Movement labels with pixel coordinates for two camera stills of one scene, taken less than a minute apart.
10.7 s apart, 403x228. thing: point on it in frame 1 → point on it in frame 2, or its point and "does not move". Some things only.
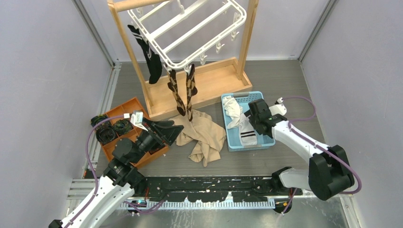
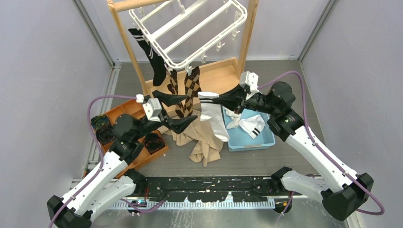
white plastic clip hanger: [178, 32] does not move
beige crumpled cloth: [209, 137] does not move
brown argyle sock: [172, 86] does not move
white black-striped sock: [247, 133] → [210, 109]
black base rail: [214, 188] does not move
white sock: [233, 109] does not move
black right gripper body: [253, 120] → [259, 102]
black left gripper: [167, 134] → [177, 125]
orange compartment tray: [133, 110] does not move
